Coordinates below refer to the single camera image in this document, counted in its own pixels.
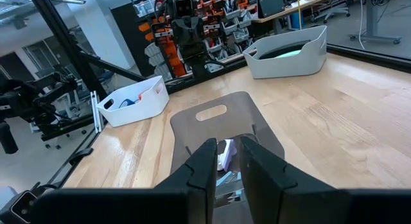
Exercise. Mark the wooden background desk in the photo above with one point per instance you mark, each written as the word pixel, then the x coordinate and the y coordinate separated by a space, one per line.
pixel 305 2

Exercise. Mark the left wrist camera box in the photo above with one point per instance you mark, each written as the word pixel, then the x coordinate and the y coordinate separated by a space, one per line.
pixel 183 6

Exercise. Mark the blue waste bin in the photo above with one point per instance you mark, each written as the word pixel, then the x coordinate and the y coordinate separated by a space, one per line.
pixel 297 20

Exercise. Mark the lilac staple remover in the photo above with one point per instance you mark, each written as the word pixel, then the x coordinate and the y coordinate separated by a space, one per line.
pixel 227 153

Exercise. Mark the light grey plastic bin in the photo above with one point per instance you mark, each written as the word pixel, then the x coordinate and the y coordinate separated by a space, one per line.
pixel 289 68

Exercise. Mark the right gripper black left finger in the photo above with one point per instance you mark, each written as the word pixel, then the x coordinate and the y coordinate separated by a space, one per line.
pixel 192 192

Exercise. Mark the grey desk foot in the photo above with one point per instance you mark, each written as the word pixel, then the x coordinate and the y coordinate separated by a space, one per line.
pixel 372 12

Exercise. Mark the black background robot arm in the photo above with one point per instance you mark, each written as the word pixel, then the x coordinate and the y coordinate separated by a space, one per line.
pixel 32 99

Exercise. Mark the dark blue tape roll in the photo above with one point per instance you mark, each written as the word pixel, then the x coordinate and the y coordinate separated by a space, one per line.
pixel 127 103

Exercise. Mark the black table-level camera box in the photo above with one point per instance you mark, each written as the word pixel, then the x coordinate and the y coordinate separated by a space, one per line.
pixel 24 206

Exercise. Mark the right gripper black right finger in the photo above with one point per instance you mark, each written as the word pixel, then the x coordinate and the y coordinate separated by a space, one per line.
pixel 273 198

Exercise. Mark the white plastic bin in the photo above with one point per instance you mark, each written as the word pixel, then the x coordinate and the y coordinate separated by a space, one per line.
pixel 138 111

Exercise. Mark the dark grey desk panel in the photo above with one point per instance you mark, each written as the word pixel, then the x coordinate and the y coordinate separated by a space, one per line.
pixel 271 4

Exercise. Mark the pale blue staple remover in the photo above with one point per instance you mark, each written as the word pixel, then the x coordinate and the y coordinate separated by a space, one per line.
pixel 224 178

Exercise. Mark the smoky translucent plastic bin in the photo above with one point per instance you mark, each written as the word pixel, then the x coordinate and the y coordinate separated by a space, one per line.
pixel 244 111

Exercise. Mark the orange and grey bin rack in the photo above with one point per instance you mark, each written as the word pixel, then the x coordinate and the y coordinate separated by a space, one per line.
pixel 237 18

